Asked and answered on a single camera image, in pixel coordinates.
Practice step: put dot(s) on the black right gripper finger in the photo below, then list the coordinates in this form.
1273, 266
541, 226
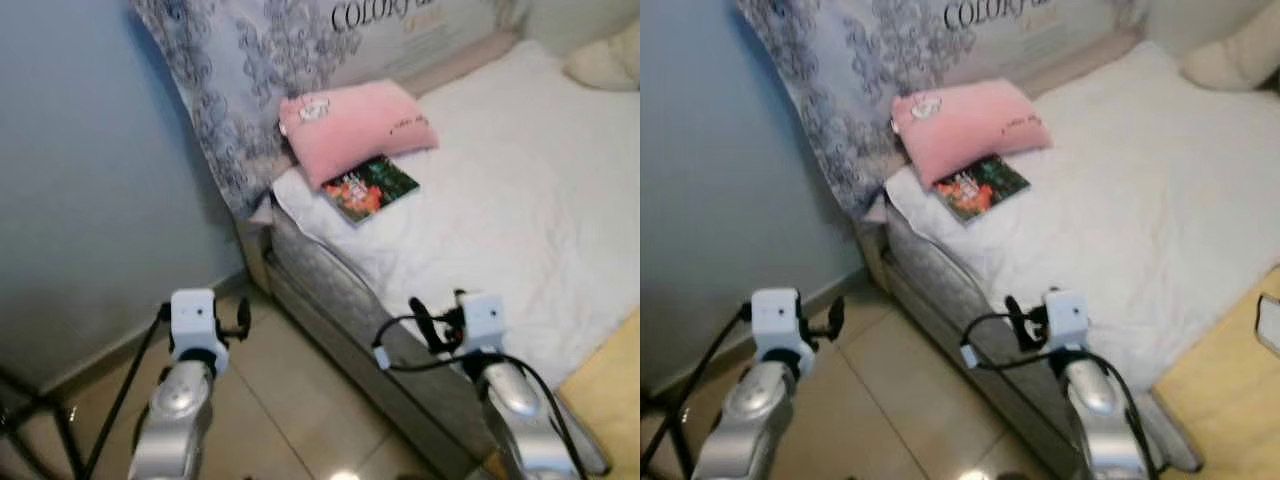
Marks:
1017, 323
427, 325

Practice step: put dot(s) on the dark green paperback book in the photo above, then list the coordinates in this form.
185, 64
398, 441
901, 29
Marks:
370, 190
982, 188

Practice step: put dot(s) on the pink pillow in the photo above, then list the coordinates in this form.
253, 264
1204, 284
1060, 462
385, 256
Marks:
965, 122
350, 125

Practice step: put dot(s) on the dark grey bed base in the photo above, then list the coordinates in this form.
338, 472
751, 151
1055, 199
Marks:
1010, 400
400, 398

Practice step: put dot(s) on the grey quilted bed mattress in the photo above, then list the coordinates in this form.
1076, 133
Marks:
940, 275
330, 270

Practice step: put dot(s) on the white quilted mattress pad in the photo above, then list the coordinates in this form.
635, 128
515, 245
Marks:
1140, 200
520, 200

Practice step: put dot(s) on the black tripod stand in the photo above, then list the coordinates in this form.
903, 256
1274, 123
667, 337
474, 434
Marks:
40, 420
668, 440

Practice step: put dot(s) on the beige plush toy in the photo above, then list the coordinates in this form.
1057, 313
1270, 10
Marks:
605, 62
1235, 60

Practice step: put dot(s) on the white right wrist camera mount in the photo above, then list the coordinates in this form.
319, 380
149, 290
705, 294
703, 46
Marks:
1066, 318
483, 320

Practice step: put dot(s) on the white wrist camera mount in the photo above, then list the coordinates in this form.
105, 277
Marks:
778, 318
195, 320
1066, 318
483, 320

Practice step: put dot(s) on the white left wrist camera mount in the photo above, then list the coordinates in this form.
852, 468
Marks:
778, 318
195, 320

